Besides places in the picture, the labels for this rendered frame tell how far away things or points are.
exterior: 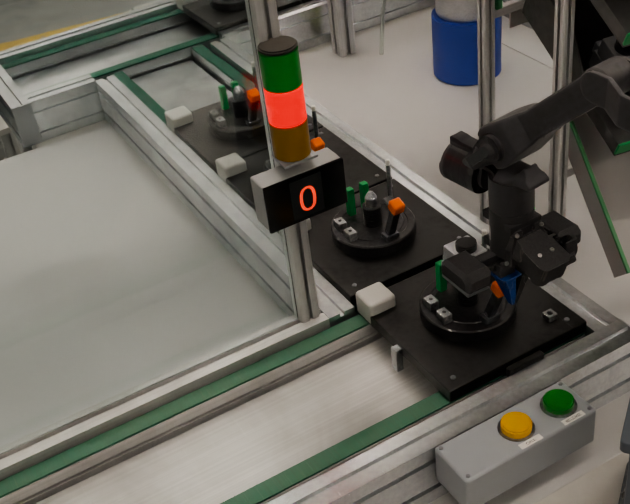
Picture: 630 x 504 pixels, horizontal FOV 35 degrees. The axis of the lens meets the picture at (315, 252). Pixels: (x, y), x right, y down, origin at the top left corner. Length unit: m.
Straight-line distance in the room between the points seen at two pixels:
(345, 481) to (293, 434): 0.15
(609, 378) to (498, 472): 0.26
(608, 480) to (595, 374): 0.15
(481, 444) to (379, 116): 1.08
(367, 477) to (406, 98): 1.19
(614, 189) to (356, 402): 0.50
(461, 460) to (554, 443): 0.13
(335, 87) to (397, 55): 0.21
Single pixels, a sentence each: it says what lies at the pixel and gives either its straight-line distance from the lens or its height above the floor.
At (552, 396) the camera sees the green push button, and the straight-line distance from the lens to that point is 1.35.
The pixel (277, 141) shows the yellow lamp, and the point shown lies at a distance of 1.29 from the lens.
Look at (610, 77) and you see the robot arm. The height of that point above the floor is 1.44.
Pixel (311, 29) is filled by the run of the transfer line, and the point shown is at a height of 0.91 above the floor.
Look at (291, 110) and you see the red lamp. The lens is 1.26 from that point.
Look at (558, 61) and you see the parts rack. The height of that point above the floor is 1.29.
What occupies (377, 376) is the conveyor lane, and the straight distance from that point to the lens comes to 1.47.
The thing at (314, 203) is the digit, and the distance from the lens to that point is 1.34.
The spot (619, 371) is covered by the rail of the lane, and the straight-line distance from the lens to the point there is 1.49.
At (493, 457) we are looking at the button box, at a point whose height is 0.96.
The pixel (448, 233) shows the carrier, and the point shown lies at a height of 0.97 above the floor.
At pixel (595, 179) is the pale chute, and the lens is 1.50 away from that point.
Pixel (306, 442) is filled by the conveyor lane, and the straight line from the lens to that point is 1.39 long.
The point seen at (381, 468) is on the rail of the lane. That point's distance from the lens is 1.29.
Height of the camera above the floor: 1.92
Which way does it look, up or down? 36 degrees down
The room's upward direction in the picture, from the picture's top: 8 degrees counter-clockwise
